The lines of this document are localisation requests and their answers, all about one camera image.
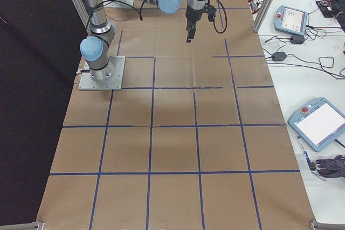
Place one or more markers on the aluminium corner bracket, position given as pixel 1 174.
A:
pixel 326 226
pixel 21 226

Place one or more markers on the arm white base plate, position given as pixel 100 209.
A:
pixel 121 1
pixel 118 79

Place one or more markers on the folded dark umbrella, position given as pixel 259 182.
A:
pixel 331 166

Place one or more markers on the robot teach pendant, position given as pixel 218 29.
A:
pixel 315 125
pixel 291 20

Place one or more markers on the black frame cover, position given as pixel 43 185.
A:
pixel 27 79

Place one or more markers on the black electronics board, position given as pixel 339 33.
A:
pixel 327 9

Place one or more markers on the black power adapter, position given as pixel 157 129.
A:
pixel 297 39
pixel 279 56

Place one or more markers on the aluminium frame bar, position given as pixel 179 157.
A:
pixel 78 1

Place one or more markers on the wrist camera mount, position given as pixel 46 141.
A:
pixel 210 12

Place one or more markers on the white marker pen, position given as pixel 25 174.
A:
pixel 302 146

